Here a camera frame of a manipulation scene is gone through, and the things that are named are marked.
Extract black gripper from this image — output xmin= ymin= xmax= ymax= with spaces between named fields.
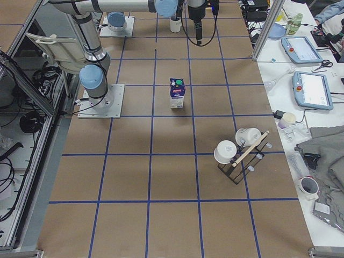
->
xmin=187 ymin=0 xmax=219 ymax=45

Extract white HOME mug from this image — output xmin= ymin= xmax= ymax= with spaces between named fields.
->
xmin=170 ymin=15 xmax=182 ymax=33

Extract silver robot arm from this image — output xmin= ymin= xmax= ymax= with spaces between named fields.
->
xmin=49 ymin=1 xmax=219 ymax=77
xmin=107 ymin=12 xmax=127 ymax=31

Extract blue white milk carton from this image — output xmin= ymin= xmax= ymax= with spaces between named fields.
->
xmin=170 ymin=78 xmax=185 ymax=109

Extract white purple cup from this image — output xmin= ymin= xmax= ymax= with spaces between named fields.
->
xmin=278 ymin=112 xmax=296 ymax=129

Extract light bulb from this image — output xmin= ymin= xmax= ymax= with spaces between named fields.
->
xmin=264 ymin=67 xmax=295 ymax=92

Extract far teach pendant tablet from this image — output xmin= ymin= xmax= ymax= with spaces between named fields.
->
xmin=281 ymin=36 xmax=323 ymax=64

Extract teach pendant tablet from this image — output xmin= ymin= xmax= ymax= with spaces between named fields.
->
xmin=292 ymin=71 xmax=333 ymax=110
xmin=281 ymin=36 xmax=323 ymax=64

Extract white mug on rack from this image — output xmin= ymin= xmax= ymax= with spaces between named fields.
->
xmin=235 ymin=128 xmax=262 ymax=147
xmin=213 ymin=140 xmax=237 ymax=164

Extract wooden rack rod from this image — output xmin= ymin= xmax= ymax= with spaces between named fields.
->
xmin=232 ymin=131 xmax=270 ymax=168

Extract near teach pendant tablet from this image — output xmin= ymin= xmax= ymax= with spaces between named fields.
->
xmin=292 ymin=71 xmax=333 ymax=110

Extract black scissors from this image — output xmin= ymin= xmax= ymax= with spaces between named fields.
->
xmin=312 ymin=59 xmax=333 ymax=73

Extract grey office chair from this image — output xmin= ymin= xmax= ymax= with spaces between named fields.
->
xmin=26 ymin=32 xmax=88 ymax=74

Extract grey cloth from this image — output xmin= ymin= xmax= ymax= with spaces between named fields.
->
xmin=295 ymin=126 xmax=343 ymax=232

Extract white red rimmed mug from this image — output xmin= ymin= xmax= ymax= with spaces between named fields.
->
xmin=296 ymin=176 xmax=319 ymax=200

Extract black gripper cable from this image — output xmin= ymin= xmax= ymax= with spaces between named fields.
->
xmin=180 ymin=0 xmax=218 ymax=47

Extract aluminium frame post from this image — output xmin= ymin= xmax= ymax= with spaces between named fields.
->
xmin=252 ymin=0 xmax=285 ymax=61

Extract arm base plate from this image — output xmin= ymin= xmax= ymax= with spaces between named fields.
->
xmin=77 ymin=84 xmax=125 ymax=119
xmin=99 ymin=16 xmax=135 ymax=38

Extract black wire mug rack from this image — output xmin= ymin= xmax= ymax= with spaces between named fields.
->
xmin=217 ymin=143 xmax=265 ymax=185

